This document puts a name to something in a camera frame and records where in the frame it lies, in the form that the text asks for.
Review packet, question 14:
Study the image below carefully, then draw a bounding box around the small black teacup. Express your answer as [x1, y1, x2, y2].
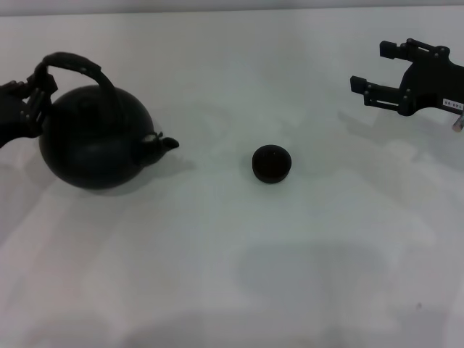
[252, 144, 293, 183]

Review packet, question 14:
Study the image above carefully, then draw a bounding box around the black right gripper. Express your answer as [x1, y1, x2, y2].
[349, 37, 464, 118]

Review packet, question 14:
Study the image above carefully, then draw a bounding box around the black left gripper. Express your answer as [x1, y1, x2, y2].
[0, 66, 59, 150]

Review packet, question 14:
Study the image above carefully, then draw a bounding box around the black round teapot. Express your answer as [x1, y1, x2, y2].
[37, 51, 181, 190]

